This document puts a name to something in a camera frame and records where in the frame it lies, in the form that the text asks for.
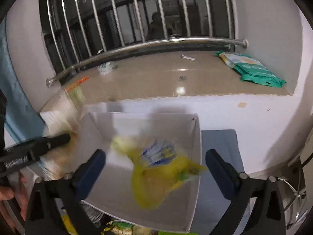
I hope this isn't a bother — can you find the white office chair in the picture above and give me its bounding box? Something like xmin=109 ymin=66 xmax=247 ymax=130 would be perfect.
xmin=276 ymin=160 xmax=309 ymax=234

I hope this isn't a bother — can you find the small white lighter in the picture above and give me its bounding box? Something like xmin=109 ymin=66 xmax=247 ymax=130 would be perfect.
xmin=180 ymin=55 xmax=196 ymax=61

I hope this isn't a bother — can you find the green garlic flavour snack bag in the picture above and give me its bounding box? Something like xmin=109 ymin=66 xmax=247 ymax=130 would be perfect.
xmin=101 ymin=220 xmax=133 ymax=235

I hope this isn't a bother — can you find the white storage box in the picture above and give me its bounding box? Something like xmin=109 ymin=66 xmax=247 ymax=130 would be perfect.
xmin=69 ymin=112 xmax=202 ymax=233

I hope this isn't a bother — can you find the green wet wipes pack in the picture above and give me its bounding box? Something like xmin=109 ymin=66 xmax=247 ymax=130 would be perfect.
xmin=216 ymin=50 xmax=286 ymax=88

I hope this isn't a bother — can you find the steel window guard rail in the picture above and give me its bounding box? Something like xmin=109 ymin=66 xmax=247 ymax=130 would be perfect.
xmin=39 ymin=0 xmax=248 ymax=87

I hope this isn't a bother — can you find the yellow chips bag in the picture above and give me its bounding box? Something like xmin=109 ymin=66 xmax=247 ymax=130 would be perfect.
xmin=110 ymin=136 xmax=205 ymax=209

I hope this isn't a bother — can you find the orange beaded tool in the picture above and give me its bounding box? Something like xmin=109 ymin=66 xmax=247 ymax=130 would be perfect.
xmin=65 ymin=76 xmax=90 ymax=92

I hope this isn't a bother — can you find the person's left hand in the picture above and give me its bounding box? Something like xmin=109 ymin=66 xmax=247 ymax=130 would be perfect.
xmin=1 ymin=172 xmax=28 ymax=232

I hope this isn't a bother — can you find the blue curtain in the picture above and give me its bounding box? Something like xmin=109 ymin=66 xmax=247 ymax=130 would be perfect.
xmin=1 ymin=19 xmax=45 ymax=142

